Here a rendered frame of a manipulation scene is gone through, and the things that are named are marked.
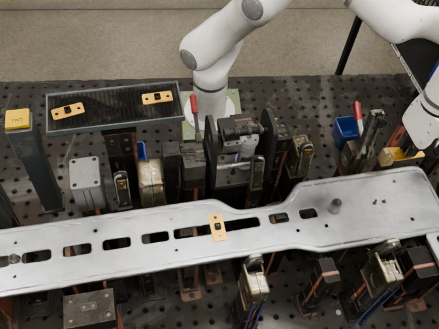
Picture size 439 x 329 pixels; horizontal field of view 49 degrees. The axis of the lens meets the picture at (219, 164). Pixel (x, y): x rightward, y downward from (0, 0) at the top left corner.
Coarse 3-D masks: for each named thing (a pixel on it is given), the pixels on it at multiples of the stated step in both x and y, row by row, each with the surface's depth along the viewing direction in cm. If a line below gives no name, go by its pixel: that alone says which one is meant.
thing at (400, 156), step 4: (392, 148) 120; (396, 148) 120; (404, 148) 119; (392, 152) 119; (396, 152) 119; (400, 152) 119; (404, 152) 119; (420, 152) 119; (392, 156) 118; (396, 156) 118; (400, 156) 118; (416, 156) 119; (420, 156) 119; (396, 160) 118; (400, 160) 118
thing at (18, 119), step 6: (6, 114) 129; (12, 114) 129; (18, 114) 129; (24, 114) 130; (6, 120) 128; (12, 120) 128; (18, 120) 128; (24, 120) 128; (6, 126) 127; (12, 126) 127; (18, 126) 127; (24, 126) 128
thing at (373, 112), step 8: (376, 112) 131; (368, 120) 133; (376, 120) 131; (384, 120) 129; (368, 128) 134; (376, 128) 135; (368, 136) 138; (360, 144) 140; (368, 144) 140; (360, 152) 141; (368, 152) 142
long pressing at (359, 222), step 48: (336, 192) 141; (384, 192) 142; (432, 192) 144; (0, 240) 126; (48, 240) 127; (96, 240) 127; (192, 240) 129; (240, 240) 130; (288, 240) 131; (336, 240) 132; (0, 288) 119; (48, 288) 120
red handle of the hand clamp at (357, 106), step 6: (354, 102) 143; (360, 102) 142; (354, 108) 142; (360, 108) 142; (354, 114) 143; (360, 114) 142; (360, 120) 142; (360, 126) 142; (360, 132) 142; (366, 150) 142
